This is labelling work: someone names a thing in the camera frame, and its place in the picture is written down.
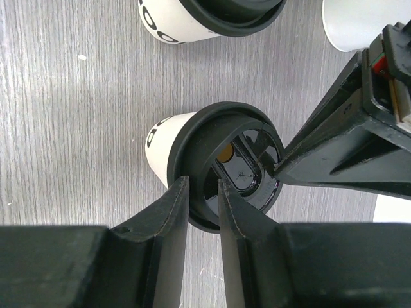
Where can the paper coffee cup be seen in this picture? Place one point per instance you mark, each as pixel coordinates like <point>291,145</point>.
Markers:
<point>169,22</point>
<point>159,141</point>

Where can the white straw holder cup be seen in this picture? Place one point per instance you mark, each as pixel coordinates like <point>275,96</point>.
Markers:
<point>353,25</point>

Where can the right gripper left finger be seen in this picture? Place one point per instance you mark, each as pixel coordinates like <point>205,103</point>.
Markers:
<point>139,263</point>

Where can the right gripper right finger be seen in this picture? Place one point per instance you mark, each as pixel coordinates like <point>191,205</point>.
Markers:
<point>270,264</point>

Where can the black lid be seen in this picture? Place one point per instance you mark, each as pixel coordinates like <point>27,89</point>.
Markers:
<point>230,141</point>
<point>234,18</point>

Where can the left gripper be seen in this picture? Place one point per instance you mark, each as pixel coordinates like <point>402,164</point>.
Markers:
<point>354,138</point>

